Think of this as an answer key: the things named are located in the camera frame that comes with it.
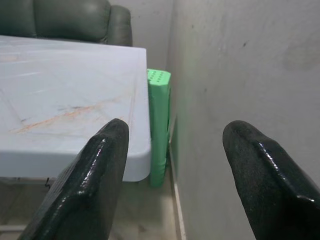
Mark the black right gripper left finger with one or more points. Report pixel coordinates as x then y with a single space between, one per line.
85 180

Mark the white plastic folding table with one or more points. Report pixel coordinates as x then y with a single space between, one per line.
67 100

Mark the green plastic stool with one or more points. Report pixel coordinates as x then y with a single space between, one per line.
158 125

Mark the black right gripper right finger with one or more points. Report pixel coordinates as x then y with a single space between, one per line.
270 180

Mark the dark green leather sofa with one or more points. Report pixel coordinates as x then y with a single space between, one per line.
75 20

